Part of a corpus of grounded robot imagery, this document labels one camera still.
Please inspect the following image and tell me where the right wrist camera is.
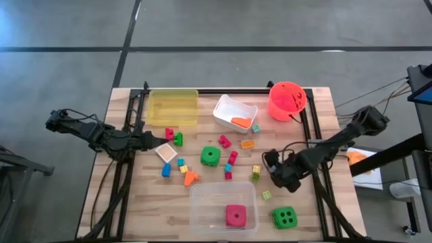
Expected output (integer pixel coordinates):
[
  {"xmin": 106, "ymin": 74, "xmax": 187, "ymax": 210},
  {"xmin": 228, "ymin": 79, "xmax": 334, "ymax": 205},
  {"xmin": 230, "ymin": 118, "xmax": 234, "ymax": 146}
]
[{"xmin": 262, "ymin": 149, "xmax": 281, "ymax": 173}]

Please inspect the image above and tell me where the white plastic bin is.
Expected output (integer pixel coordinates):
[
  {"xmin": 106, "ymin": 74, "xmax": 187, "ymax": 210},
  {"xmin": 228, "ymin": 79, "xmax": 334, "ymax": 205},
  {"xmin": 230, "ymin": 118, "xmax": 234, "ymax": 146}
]
[{"xmin": 212, "ymin": 94, "xmax": 259, "ymax": 135}]

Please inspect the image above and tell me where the green foam die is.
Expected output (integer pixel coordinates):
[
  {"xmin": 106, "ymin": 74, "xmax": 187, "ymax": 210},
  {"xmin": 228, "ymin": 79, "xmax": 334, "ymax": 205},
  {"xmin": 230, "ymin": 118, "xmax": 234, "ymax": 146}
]
[
  {"xmin": 271, "ymin": 206, "xmax": 299, "ymax": 230},
  {"xmin": 200, "ymin": 145, "xmax": 222, "ymax": 168}
]

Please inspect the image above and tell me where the grey cable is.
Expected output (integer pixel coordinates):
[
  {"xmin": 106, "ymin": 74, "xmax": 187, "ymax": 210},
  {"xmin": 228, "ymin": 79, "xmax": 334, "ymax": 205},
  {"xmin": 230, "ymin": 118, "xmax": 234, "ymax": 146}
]
[{"xmin": 333, "ymin": 77, "xmax": 409, "ymax": 109}]

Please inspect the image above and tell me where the black cart beam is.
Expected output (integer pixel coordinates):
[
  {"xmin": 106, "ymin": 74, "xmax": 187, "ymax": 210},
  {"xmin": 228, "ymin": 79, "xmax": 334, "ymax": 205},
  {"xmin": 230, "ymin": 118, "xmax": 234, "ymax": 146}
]
[{"xmin": 349, "ymin": 132, "xmax": 427, "ymax": 178}]

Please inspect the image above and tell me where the white paper sheet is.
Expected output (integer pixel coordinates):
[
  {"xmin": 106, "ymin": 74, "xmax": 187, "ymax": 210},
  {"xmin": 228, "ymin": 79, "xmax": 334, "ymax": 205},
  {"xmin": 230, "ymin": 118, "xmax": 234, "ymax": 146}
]
[{"xmin": 346, "ymin": 146, "xmax": 385, "ymax": 191}]

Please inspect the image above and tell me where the brown cable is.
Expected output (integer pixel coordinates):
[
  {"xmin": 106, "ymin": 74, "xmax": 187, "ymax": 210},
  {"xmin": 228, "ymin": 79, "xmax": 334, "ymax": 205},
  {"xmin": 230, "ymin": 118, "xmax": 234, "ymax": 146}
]
[{"xmin": 88, "ymin": 158, "xmax": 115, "ymax": 234}]

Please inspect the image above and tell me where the clear plastic container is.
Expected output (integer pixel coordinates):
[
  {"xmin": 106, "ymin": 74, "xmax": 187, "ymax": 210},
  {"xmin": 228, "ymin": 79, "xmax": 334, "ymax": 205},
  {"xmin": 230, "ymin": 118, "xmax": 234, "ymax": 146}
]
[{"xmin": 188, "ymin": 181, "xmax": 260, "ymax": 238}]

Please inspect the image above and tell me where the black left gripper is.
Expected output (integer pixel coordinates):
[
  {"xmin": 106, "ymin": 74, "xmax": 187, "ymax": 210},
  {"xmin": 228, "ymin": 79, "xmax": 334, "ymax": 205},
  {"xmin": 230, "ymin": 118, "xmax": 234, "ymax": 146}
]
[{"xmin": 132, "ymin": 131, "xmax": 169, "ymax": 152}]

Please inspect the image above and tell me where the grey metal stand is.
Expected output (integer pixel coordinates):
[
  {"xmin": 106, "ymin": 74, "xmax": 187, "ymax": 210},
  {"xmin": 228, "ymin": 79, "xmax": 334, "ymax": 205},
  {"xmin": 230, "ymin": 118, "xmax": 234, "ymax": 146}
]
[{"xmin": 0, "ymin": 144, "xmax": 55, "ymax": 243}]

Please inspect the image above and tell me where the tablet with blue screen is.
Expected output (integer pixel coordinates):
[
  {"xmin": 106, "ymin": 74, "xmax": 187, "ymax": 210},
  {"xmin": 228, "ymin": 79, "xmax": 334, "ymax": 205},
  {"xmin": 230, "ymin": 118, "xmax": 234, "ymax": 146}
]
[{"xmin": 406, "ymin": 86, "xmax": 432, "ymax": 106}]

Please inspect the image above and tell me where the black aluminium table frame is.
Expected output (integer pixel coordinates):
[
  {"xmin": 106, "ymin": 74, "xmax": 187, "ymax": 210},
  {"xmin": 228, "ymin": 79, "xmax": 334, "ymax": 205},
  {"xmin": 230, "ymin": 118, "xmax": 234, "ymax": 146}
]
[{"xmin": 79, "ymin": 80, "xmax": 368, "ymax": 242}]

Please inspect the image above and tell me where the dark grey equipment cart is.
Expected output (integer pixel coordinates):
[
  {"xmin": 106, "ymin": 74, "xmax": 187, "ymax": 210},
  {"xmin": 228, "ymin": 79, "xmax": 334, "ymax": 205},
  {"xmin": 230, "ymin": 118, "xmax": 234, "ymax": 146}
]
[{"xmin": 406, "ymin": 63, "xmax": 432, "ymax": 237}]

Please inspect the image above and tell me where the yellow translucent plastic bin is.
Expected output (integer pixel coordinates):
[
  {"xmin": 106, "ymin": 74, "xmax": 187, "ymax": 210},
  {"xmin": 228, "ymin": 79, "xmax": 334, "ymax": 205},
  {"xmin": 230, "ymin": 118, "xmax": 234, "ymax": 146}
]
[{"xmin": 146, "ymin": 88, "xmax": 199, "ymax": 127}]

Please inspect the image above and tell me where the white square card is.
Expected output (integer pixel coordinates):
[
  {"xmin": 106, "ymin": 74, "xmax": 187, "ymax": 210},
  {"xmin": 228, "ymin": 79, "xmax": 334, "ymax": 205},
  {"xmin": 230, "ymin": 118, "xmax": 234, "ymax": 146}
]
[{"xmin": 155, "ymin": 142, "xmax": 178, "ymax": 164}]

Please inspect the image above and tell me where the orange arrow-shaped block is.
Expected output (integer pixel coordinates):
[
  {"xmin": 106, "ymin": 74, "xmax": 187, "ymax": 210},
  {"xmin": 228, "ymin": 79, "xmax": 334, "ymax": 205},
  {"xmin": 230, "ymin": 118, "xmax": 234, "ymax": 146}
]
[{"xmin": 183, "ymin": 171, "xmax": 200, "ymax": 188}]

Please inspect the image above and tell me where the orange plastic bucket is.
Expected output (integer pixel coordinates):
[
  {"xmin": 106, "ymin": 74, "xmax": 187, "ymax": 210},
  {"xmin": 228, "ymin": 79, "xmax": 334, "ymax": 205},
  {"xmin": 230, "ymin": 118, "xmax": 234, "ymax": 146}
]
[{"xmin": 268, "ymin": 80, "xmax": 308, "ymax": 123}]

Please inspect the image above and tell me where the orange object on paper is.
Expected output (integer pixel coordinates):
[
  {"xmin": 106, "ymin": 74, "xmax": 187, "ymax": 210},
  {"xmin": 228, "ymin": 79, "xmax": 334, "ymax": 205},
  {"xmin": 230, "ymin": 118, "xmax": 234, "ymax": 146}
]
[{"xmin": 347, "ymin": 151, "xmax": 372, "ymax": 176}]

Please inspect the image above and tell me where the red foam die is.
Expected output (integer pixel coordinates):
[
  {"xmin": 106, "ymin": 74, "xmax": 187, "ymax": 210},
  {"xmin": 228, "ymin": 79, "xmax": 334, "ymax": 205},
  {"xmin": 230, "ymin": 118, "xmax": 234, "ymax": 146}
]
[{"xmin": 225, "ymin": 204, "xmax": 248, "ymax": 228}]

